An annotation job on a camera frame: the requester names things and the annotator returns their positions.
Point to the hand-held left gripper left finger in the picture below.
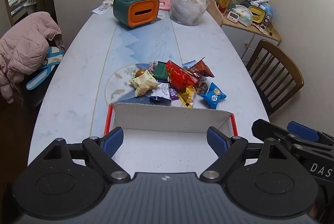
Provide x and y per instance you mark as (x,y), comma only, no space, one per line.
(113,140)

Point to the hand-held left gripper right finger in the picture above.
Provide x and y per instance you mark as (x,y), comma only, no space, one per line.
(218,141)

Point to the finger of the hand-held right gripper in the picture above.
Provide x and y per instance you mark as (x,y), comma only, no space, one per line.
(302,131)
(263,128)

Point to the yellow candy packet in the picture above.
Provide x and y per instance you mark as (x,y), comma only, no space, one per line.
(188,97)

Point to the dark brown candy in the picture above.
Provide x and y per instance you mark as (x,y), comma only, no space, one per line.
(203,88)

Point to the white red cardboard box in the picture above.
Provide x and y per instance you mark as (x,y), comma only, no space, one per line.
(167,118)

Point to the purple candy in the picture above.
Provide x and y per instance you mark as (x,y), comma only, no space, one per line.
(173,94)

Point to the cream snack packet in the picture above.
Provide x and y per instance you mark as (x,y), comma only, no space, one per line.
(144,83)

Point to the white blue snack packet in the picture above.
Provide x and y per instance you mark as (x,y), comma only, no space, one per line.
(161,92)

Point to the braised egg packet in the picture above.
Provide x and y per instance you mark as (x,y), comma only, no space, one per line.
(140,73)

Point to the red snack packet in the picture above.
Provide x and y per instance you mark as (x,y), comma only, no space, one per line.
(181,77)

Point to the brown triangular snack packet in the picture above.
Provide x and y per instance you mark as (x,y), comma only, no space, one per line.
(202,68)

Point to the light blue flat pack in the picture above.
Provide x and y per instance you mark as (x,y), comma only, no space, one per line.
(188,64)

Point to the green snack packet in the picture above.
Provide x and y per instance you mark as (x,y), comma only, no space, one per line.
(160,71)

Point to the wooden chair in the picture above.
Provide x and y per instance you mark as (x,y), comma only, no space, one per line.
(284,56)

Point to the white cabinet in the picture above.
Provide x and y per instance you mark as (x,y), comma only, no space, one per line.
(234,37)

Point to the blue white tote bag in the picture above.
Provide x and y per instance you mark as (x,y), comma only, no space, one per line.
(43,75)

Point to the yellow green tissue box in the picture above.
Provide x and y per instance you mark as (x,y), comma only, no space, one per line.
(257,13)

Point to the tissue pack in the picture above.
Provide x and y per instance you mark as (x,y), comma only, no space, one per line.
(244,15)

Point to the white kitchen timer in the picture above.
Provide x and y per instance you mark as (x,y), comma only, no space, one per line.
(233,15)

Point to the blue wipes pack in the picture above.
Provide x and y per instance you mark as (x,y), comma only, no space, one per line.
(268,8)

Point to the wooden corner shelf tray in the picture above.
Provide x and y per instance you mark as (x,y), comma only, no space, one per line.
(216,12)

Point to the white tube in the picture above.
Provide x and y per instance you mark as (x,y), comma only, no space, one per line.
(261,1)

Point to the pink puffer jacket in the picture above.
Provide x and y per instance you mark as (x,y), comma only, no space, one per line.
(23,49)

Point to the orange liquid bottle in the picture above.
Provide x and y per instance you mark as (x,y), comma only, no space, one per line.
(224,2)

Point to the green orange tissue box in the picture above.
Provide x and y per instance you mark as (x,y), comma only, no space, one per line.
(141,11)

